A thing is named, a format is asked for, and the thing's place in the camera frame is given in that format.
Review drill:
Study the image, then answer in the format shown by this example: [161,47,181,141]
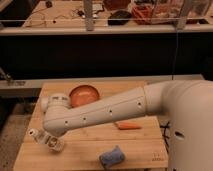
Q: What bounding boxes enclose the orange bowl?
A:
[69,85,100,107]

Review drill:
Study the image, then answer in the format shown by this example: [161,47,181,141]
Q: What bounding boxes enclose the blue cloth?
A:
[99,145,125,170]

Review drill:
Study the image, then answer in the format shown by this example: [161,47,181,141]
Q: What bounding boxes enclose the metal support post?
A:
[83,0,94,31]

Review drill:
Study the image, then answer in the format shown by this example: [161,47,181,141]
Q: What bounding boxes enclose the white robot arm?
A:
[42,80,213,171]

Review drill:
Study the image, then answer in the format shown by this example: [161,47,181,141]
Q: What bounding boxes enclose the black object on shelf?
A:
[107,10,132,26]

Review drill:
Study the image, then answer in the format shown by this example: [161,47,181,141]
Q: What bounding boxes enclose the clear plastic bottle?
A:
[29,129,64,152]

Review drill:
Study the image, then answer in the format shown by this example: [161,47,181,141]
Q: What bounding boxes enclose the white paper cup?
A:
[41,97,49,113]

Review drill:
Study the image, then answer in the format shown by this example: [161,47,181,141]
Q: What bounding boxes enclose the black cable on floor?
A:
[160,121,172,158]

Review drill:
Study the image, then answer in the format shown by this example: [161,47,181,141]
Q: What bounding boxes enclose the orange carrot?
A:
[115,122,141,130]

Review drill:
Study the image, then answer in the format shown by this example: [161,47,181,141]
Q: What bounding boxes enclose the orange object on shelf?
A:
[131,6,152,25]

